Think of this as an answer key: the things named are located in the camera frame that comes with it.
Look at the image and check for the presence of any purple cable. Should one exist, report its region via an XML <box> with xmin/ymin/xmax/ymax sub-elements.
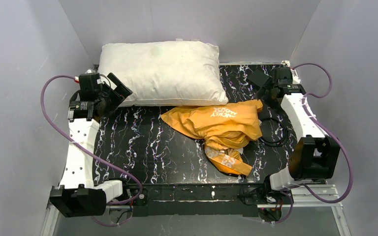
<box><xmin>40</xmin><ymin>75</ymin><xmax>143</xmax><ymax>227</ymax></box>
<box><xmin>270</xmin><ymin>62</ymin><xmax>354</xmax><ymax>225</ymax></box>

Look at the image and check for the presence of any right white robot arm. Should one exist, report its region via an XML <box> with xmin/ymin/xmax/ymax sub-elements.
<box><xmin>247</xmin><ymin>67</ymin><xmax>340</xmax><ymax>190</ymax></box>

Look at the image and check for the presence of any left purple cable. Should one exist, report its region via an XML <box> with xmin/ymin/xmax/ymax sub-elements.
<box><xmin>40</xmin><ymin>75</ymin><xmax>143</xmax><ymax>227</ymax></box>

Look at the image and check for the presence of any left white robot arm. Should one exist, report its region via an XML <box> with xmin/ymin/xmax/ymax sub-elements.
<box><xmin>50</xmin><ymin>72</ymin><xmax>132</xmax><ymax>217</ymax></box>

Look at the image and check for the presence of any white pillow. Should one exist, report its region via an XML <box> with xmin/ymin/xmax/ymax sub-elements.
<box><xmin>98</xmin><ymin>41</ymin><xmax>228</xmax><ymax>107</ymax></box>

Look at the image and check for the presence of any aluminium frame rail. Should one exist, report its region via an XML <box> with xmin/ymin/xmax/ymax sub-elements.
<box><xmin>40</xmin><ymin>184</ymin><xmax>351</xmax><ymax>236</ymax></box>

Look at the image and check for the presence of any black cable loop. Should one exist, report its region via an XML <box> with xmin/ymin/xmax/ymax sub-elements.
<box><xmin>259</xmin><ymin>107</ymin><xmax>289</xmax><ymax>148</ymax></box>

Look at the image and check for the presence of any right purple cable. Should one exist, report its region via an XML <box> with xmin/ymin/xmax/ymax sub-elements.
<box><xmin>270</xmin><ymin>62</ymin><xmax>354</xmax><ymax>225</ymax></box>

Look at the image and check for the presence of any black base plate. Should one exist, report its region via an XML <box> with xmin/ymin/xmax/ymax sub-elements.
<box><xmin>115</xmin><ymin>183</ymin><xmax>291</xmax><ymax>219</ymax></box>

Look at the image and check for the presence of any orange printed pillowcase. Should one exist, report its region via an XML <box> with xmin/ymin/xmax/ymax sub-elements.
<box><xmin>160</xmin><ymin>99</ymin><xmax>263</xmax><ymax>176</ymax></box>

